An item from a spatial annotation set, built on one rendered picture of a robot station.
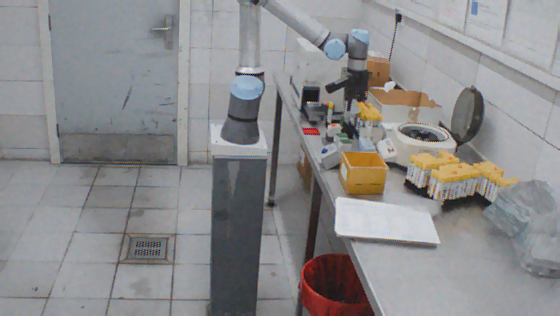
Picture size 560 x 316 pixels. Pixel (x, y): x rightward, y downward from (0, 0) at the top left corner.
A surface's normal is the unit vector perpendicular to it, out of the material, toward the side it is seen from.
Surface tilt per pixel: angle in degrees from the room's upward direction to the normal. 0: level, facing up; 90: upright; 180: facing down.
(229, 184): 90
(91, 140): 91
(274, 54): 90
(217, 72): 90
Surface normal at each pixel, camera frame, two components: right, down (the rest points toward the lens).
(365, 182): 0.11, 0.41
